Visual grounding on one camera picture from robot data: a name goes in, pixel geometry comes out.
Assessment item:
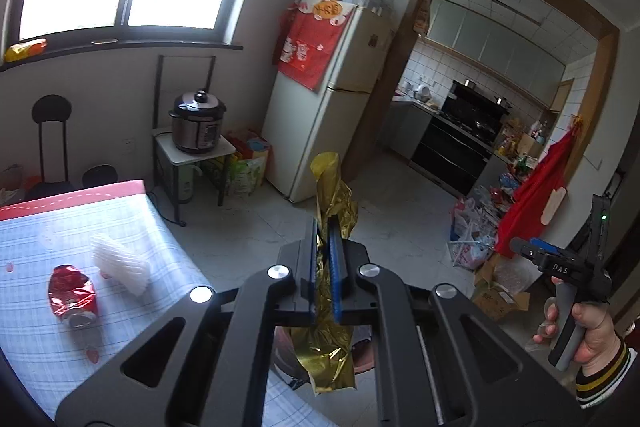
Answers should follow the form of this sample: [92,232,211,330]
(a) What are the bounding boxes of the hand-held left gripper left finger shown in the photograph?
[55,218,321,427]

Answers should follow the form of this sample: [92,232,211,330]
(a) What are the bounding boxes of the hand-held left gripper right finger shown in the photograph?
[327,217,583,427]

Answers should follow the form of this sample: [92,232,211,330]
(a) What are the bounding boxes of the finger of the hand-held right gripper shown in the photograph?
[509,236,586,278]

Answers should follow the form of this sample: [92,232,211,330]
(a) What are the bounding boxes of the gold foil wrapper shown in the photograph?
[291,152,360,395]

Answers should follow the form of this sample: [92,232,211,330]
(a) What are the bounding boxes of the person's right forearm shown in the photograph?
[575,337,638,410]

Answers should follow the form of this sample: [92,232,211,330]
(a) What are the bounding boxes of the person's right hand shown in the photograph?
[532,299,623,378]

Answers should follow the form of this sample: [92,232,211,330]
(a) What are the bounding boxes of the open cardboard box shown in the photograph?
[472,254,531,323]

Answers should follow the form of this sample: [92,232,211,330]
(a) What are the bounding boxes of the red hanging garment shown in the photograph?
[495,127,576,260]

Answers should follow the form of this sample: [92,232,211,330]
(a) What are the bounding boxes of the pile of plastic bags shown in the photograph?
[450,184,506,270]

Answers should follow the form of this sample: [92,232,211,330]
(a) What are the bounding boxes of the green and white bag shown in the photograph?
[225,157,267,198]

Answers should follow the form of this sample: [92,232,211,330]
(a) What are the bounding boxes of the group of bottles and jars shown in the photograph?
[495,117,551,168]

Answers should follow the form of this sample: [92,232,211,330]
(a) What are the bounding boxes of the cream refrigerator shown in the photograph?
[261,0,396,204]

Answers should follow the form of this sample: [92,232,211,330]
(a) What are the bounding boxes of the black kitchen stove unit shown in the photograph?
[409,79,513,198]

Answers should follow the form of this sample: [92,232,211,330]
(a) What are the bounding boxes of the green thermos jug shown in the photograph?
[172,164,196,205]

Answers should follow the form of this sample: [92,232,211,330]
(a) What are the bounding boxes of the small white side table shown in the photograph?
[152,132,237,228]

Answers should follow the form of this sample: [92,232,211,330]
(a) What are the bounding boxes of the grey lower kitchen cabinets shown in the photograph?
[377,99,433,158]

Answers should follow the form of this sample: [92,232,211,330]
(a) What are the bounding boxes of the grey kitchen cabinets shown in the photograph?
[377,99,433,158]
[425,0,568,108]

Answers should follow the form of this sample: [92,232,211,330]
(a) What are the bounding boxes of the table with checked tablecloth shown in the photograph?
[0,179,326,427]

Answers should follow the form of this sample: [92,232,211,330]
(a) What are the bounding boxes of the steel pressure cooker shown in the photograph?
[169,89,227,155]

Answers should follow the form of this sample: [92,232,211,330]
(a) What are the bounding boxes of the white foam fruit net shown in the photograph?
[91,233,152,297]

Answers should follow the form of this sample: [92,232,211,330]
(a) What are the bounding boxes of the red printed fridge cloth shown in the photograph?
[272,0,358,92]

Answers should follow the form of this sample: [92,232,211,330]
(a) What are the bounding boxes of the grey upper kitchen cabinets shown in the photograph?
[425,0,568,108]

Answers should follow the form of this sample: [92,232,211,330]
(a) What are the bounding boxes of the crushed red can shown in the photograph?
[47,264,98,330]

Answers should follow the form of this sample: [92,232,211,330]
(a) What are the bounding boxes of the black window sill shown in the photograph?
[0,38,244,72]

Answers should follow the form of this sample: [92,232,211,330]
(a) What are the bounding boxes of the black round-back chair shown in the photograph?
[31,94,73,198]

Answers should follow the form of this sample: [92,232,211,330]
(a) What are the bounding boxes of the dark basket with white paper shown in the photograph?
[0,164,26,205]

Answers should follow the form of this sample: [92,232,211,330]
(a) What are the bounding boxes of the yellow snack packet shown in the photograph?
[4,38,48,64]

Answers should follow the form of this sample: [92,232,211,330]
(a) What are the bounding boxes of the black power cable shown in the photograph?
[150,187,186,228]

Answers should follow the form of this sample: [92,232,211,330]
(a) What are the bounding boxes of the wooden door frame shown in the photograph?
[345,0,621,188]

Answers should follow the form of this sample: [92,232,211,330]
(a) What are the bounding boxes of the hanging wall calendar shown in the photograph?
[414,0,432,35]

